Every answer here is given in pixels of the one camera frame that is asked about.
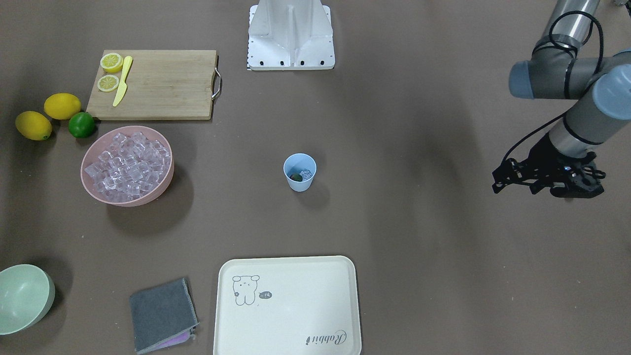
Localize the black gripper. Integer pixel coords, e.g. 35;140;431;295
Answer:
492;135;606;199

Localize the clear ice cubes pile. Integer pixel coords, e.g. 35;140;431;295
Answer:
84;132;172;203

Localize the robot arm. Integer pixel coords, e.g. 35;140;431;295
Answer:
492;0;631;199

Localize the light blue cup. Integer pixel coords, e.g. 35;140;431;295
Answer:
282;153;317;192

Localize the cream rabbit tray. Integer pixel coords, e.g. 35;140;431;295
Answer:
212;255;362;355

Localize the wooden cutting board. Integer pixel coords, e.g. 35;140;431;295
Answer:
86;49;221;121

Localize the grey folded cloth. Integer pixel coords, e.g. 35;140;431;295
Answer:
129;277;199;355

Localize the yellow plastic knife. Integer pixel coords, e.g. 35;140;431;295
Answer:
112;56;133;107

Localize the upper lemon half slice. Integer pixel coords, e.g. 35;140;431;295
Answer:
100;52;124;73

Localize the lemon half slice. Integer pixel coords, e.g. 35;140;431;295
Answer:
96;74;120;92
100;52;124;73

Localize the lower lemon half slice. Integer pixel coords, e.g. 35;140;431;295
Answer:
96;74;120;92

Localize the pink bowl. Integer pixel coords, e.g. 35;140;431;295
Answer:
80;125;175;207

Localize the green lime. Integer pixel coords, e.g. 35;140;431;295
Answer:
68;112;96;139

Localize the yellow lemon near board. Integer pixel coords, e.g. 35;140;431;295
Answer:
44;93;82;120

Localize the yellow lemon outer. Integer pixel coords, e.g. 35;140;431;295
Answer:
14;110;53;141

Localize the mint green bowl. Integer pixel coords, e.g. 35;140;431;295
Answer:
0;264;56;335

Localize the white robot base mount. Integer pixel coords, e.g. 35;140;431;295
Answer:
246;0;336;71

